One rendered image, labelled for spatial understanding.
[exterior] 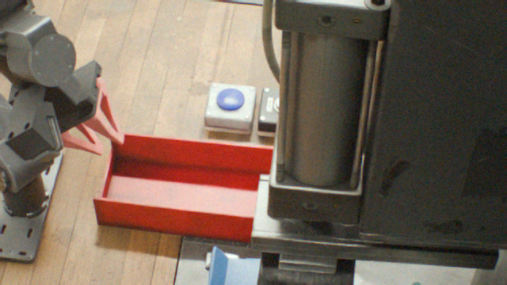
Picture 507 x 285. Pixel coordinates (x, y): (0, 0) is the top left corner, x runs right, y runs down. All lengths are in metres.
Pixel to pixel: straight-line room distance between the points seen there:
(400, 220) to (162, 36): 0.77
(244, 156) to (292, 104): 0.52
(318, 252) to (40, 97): 0.34
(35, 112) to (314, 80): 0.35
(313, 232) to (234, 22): 0.66
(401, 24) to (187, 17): 0.92
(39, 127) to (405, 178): 0.40
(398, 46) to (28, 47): 0.42
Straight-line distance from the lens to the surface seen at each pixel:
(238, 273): 1.24
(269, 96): 1.50
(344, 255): 1.05
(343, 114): 0.89
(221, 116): 1.47
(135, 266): 1.36
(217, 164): 1.44
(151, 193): 1.42
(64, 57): 1.06
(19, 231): 1.40
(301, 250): 1.05
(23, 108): 1.11
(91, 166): 1.47
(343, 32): 0.81
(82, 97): 1.14
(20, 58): 1.06
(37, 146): 1.09
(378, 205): 0.94
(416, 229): 0.97
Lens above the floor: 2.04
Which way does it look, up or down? 50 degrees down
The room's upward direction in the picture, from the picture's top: 1 degrees clockwise
